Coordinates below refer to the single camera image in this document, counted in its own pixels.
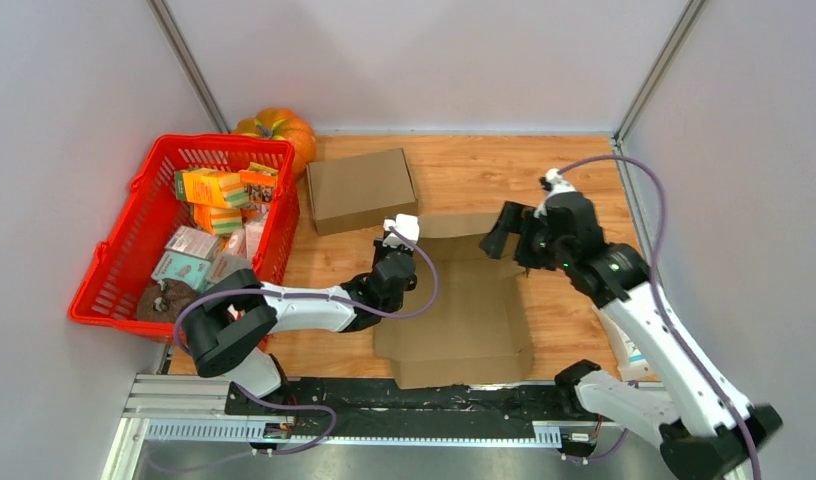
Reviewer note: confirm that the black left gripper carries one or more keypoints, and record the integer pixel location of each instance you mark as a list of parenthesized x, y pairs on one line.
[(380, 250)]

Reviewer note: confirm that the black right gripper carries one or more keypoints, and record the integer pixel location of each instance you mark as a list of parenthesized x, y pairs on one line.
[(511, 220)]

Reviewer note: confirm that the brown cardboard box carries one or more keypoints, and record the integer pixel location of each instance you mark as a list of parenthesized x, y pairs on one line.
[(361, 191)]

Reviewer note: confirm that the brown cardboard sheet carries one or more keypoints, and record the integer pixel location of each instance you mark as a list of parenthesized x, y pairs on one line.
[(468, 323)]

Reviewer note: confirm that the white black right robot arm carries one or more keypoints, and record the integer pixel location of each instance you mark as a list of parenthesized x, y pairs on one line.
[(704, 427)]

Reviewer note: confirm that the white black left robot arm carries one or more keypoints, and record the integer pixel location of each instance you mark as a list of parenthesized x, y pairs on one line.
[(222, 329)]

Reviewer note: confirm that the orange snack box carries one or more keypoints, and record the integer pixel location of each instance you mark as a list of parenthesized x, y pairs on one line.
[(259, 183)]

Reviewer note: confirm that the teal cookie box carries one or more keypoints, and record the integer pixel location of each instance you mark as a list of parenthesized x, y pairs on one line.
[(187, 269)]

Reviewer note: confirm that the grey pink packet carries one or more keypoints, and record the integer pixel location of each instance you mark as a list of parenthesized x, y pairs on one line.
[(239, 251)]

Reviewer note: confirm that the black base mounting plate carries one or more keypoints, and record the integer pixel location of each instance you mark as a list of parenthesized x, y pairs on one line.
[(370, 407)]

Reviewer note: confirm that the orange sponge pack lower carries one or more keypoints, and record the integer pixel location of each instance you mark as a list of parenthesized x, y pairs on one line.
[(217, 221)]

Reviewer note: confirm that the orange sponge pack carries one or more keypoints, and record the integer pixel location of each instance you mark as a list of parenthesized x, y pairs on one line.
[(217, 221), (210, 187)]

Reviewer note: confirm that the orange pumpkin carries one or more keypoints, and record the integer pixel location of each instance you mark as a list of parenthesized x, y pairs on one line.
[(283, 124)]

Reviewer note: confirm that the white blue pouch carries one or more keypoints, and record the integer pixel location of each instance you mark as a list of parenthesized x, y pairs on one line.
[(631, 363)]

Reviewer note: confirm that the orange sponge pack upper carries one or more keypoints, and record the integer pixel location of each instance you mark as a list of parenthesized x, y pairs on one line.
[(210, 187)]

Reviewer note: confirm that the brown netted item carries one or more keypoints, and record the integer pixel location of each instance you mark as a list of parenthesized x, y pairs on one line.
[(163, 301)]

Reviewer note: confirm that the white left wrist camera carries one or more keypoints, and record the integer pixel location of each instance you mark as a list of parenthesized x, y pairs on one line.
[(401, 231)]

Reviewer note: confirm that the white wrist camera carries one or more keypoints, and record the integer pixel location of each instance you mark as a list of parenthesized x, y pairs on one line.
[(552, 184), (401, 231)]

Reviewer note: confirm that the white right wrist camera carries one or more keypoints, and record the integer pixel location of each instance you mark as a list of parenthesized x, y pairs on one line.
[(552, 184)]

